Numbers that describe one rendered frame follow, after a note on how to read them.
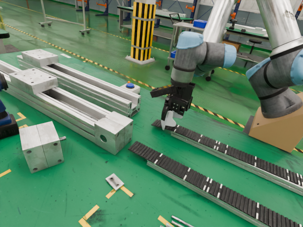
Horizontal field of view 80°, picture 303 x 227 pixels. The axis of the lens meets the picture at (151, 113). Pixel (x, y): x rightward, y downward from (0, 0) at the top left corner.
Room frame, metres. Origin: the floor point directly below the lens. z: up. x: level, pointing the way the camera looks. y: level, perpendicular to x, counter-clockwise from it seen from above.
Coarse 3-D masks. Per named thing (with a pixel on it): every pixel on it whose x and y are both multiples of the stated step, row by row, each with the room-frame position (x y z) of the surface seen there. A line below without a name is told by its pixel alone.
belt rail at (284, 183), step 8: (176, 136) 0.57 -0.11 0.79; (184, 136) 0.55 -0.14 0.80; (192, 144) 0.54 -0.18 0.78; (200, 144) 0.52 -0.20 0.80; (208, 152) 0.51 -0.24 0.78; (216, 152) 0.50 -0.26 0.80; (232, 160) 0.47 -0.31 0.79; (240, 160) 0.46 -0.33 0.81; (248, 168) 0.44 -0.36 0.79; (256, 168) 0.44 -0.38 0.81; (264, 176) 0.42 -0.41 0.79; (272, 176) 0.41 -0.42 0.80; (280, 184) 0.40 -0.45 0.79; (288, 184) 0.39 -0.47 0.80; (296, 184) 0.39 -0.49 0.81; (296, 192) 0.38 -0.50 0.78
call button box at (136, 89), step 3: (123, 87) 0.83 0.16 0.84; (126, 87) 0.84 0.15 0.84; (129, 87) 0.84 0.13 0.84; (132, 87) 0.84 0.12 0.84; (135, 87) 0.85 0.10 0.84; (138, 87) 0.86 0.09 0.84; (129, 90) 0.81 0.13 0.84; (132, 90) 0.82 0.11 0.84; (135, 90) 0.83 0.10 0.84; (138, 90) 0.85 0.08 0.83; (135, 93) 0.83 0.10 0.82; (138, 93) 0.86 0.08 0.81
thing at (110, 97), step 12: (24, 60) 0.96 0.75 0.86; (48, 72) 0.88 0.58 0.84; (60, 72) 0.85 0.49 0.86; (72, 72) 0.89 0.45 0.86; (60, 84) 0.83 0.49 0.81; (72, 84) 0.79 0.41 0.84; (84, 84) 0.75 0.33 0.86; (96, 84) 0.81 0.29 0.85; (108, 84) 0.79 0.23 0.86; (84, 96) 0.75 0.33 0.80; (96, 96) 0.72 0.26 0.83; (108, 96) 0.68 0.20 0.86; (120, 96) 0.75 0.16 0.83; (132, 96) 0.72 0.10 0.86; (108, 108) 0.68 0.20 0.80; (120, 108) 0.65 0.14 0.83; (132, 108) 0.67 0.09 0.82
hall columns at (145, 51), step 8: (136, 0) 3.99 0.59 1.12; (144, 0) 4.03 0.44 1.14; (152, 0) 3.98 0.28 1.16; (136, 8) 3.93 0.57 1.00; (144, 8) 3.83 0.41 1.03; (152, 8) 3.97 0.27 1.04; (136, 16) 3.92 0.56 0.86; (144, 16) 3.82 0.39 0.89; (152, 16) 4.00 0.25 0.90; (136, 24) 3.91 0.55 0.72; (144, 24) 3.81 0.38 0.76; (152, 24) 4.03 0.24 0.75; (136, 32) 3.91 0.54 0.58; (144, 32) 3.81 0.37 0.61; (152, 32) 4.05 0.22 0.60; (136, 40) 3.90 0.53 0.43; (144, 40) 3.83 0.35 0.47; (136, 48) 3.89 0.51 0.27; (144, 48) 3.85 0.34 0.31; (136, 56) 3.88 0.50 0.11; (144, 56) 3.88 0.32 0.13
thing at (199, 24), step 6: (174, 24) 3.59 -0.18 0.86; (180, 24) 3.65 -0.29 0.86; (186, 24) 3.78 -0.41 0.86; (192, 24) 3.92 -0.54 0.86; (198, 24) 3.58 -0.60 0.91; (204, 24) 3.54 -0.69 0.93; (174, 30) 3.60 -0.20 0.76; (180, 30) 4.07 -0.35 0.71; (198, 30) 3.44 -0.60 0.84; (222, 36) 3.33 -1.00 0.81; (174, 54) 3.58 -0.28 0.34; (168, 60) 3.60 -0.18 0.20; (168, 66) 3.59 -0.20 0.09; (210, 72) 3.31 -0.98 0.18; (210, 78) 3.30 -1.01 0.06
